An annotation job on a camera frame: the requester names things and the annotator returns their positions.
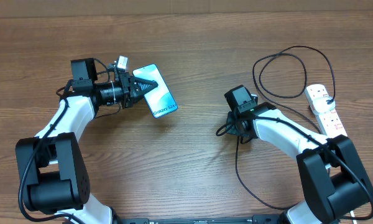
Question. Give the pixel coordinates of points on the white charger plug adapter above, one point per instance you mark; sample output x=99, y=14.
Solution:
x=322, y=105

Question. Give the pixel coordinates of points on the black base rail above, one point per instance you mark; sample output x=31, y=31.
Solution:
x=255, y=219

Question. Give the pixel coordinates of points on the blue screen Galaxy smartphone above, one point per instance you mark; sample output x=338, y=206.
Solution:
x=160, y=99

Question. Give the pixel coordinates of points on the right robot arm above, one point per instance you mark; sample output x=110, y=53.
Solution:
x=333, y=178

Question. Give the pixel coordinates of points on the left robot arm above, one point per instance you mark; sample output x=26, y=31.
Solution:
x=54, y=181

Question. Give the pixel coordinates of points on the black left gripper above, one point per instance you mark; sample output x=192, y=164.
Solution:
x=128, y=84

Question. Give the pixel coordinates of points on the white power extension strip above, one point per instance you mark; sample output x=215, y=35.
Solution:
x=330, y=123

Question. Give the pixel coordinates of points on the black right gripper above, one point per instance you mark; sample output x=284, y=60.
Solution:
x=231, y=127

